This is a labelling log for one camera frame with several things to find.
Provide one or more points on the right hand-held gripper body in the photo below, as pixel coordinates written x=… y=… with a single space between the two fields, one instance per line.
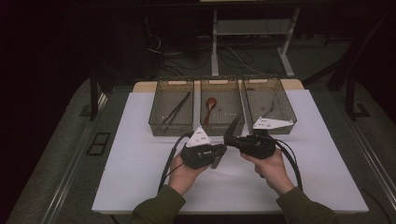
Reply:
x=257 y=144

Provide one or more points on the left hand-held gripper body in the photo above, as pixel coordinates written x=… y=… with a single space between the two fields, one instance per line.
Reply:
x=196 y=155

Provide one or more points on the silver metal knife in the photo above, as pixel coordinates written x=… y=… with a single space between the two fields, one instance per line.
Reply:
x=235 y=126

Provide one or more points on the clear grey plastic bin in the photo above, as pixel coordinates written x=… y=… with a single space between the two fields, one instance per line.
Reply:
x=229 y=102
x=261 y=93
x=179 y=124

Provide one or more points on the silver metal fork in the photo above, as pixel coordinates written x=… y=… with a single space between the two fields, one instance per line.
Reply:
x=270 y=109

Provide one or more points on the brown wooden spoon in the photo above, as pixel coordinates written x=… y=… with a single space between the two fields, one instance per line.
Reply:
x=211 y=102

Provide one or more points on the person's left hand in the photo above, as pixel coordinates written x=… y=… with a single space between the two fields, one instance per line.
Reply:
x=183 y=179

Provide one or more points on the person's right hand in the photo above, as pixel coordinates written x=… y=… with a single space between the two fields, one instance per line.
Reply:
x=274 y=172

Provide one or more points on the white table board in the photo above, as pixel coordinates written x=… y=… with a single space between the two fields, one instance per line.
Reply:
x=236 y=193

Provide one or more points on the black metal stand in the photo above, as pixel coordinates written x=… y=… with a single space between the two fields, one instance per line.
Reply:
x=350 y=96

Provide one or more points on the white metal desk frame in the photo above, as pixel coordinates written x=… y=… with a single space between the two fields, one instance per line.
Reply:
x=214 y=40

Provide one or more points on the metal floor rail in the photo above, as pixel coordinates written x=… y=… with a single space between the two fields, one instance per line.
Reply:
x=378 y=169
x=67 y=183

